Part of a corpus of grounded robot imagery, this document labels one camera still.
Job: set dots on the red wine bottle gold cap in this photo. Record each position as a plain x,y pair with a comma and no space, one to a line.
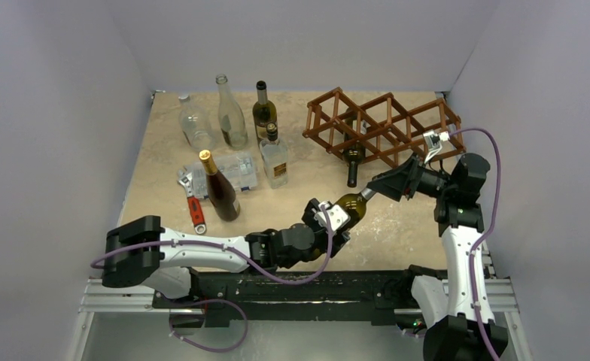
220,191

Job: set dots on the wooden wine rack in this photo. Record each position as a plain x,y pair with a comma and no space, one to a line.
384,127

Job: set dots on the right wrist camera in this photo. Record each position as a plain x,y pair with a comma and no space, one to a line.
434,142

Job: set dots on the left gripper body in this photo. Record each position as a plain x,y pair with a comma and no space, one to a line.
320,236

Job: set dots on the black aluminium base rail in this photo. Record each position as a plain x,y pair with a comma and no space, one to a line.
411,298

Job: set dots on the dark bottle silver cap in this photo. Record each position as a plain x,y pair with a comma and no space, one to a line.
263,111

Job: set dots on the clear glass bottle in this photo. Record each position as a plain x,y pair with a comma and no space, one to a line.
195,125
230,116

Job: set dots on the red adjustable wrench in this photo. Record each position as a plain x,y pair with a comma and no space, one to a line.
194,207

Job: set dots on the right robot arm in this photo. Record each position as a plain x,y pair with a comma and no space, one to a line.
460,322

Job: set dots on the clear bottle black cap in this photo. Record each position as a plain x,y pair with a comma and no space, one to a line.
274,155

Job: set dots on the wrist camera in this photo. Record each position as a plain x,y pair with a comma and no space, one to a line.
434,142
331,216

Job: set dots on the green bottle silver neck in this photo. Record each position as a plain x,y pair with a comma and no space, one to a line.
354,205

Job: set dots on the clear plastic screw box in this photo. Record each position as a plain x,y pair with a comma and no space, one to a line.
239,168

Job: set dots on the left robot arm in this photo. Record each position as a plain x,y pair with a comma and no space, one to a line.
145,253

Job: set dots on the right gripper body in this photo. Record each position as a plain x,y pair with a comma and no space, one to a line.
414,174

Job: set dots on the dark bottle black cap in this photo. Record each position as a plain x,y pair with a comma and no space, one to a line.
353,155

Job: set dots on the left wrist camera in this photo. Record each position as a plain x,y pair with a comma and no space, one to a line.
331,216

